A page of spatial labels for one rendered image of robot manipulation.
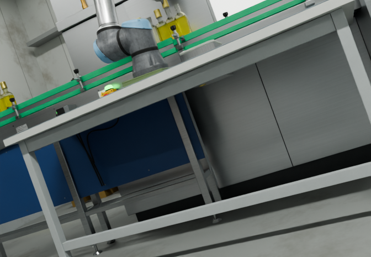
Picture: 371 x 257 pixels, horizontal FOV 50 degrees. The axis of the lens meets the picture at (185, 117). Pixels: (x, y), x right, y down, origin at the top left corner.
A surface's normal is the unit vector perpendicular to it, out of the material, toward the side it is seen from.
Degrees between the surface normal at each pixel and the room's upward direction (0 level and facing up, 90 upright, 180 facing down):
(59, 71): 90
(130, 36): 90
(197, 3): 90
